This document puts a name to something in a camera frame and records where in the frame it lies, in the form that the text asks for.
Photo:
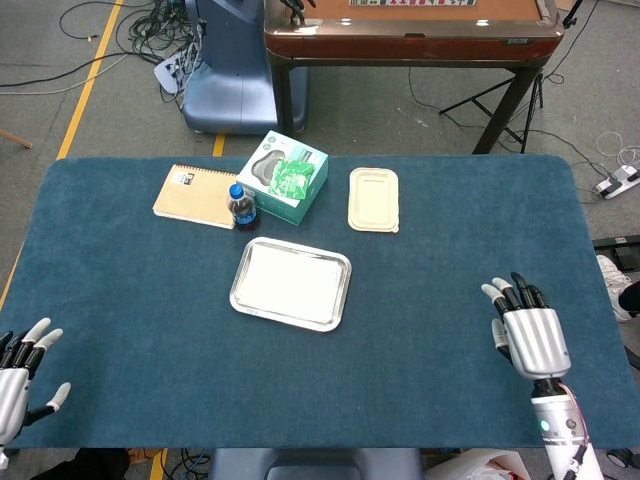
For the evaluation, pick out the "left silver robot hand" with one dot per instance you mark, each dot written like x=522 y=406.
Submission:
x=12 y=395

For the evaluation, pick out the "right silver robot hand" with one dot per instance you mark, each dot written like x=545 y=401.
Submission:
x=537 y=340

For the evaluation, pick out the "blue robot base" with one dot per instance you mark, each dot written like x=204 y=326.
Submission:
x=230 y=75

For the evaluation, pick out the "stainless steel tray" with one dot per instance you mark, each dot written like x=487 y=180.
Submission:
x=344 y=280

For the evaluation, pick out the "white sneaker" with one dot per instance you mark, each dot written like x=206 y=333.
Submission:
x=612 y=280

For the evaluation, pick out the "black trouser leg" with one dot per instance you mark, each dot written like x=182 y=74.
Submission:
x=631 y=297

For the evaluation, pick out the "black metal foot base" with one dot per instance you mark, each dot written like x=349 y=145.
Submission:
x=620 y=255

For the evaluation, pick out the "brown cardboard piece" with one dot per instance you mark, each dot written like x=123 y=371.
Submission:
x=140 y=454

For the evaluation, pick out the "black caster wheel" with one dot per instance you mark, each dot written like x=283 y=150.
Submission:
x=620 y=457

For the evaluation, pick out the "beige plastic lid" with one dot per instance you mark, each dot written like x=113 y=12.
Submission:
x=374 y=200

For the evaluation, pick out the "black tripod stand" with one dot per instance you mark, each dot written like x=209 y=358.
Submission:
x=539 y=95

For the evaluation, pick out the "wooden stick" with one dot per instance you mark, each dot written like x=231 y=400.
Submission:
x=17 y=140

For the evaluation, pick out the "grey-blue robot torso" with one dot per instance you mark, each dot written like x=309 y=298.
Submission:
x=315 y=465

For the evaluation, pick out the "kraft spiral notebook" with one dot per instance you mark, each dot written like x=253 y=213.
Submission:
x=195 y=197

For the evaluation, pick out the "teal product box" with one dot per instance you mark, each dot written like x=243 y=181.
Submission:
x=315 y=187

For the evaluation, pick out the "cola bottle blue cap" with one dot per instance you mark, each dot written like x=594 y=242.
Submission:
x=242 y=210

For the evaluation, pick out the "green plastic packet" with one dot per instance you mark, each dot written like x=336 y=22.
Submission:
x=290 y=177

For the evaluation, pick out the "brown mahjong table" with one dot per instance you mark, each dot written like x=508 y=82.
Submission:
x=400 y=47

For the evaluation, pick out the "white multi-plug power strip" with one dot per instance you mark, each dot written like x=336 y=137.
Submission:
x=167 y=75

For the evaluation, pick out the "face-up mahjong tile row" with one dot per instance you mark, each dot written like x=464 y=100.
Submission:
x=410 y=2

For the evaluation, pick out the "black fingered robot hand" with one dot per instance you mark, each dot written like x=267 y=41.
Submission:
x=295 y=7

